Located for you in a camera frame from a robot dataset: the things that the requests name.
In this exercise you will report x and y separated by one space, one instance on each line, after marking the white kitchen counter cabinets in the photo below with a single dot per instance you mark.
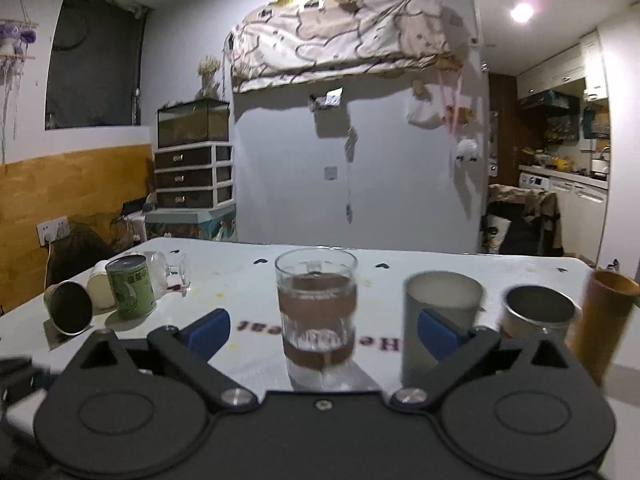
582 202

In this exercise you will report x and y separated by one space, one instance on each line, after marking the steel cup brown sleeve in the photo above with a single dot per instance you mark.
534 309

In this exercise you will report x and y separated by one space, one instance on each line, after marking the white paper cup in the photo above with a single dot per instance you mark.
99 288

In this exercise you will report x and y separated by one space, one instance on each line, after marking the dried flower bouquet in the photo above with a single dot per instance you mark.
207 70

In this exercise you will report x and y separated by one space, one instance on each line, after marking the beige cup dark interior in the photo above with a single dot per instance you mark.
69 306

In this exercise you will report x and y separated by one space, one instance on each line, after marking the purple hanging wall decoration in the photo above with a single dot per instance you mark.
17 35

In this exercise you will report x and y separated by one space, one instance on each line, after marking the chair draped with clothes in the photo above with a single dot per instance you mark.
522 222

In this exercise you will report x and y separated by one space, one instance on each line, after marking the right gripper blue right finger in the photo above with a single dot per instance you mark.
460 354

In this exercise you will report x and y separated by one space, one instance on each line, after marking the white plush toy hanging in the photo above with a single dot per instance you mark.
467 151

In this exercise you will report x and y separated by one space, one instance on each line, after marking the white plastic bag hanging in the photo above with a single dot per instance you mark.
422 114

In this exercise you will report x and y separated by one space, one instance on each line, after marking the small clear glass cup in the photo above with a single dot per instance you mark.
168 273

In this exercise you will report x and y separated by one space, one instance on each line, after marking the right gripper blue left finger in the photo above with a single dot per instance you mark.
183 355

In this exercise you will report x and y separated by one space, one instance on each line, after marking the tall brown cylinder cup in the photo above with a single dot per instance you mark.
609 299

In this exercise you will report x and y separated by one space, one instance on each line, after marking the grey frosted tumbler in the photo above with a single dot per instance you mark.
440 310

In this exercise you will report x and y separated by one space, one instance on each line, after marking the glass fish tank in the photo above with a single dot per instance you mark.
197 121

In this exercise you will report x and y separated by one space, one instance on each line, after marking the green printed mug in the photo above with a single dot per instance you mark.
131 286

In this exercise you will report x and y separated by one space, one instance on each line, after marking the white wall power socket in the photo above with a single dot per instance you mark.
52 230

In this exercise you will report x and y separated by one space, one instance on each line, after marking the patterned fabric bundle on wall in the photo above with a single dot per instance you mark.
303 41

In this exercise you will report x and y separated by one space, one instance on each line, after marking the clear glass mug brown bands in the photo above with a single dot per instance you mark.
317 298

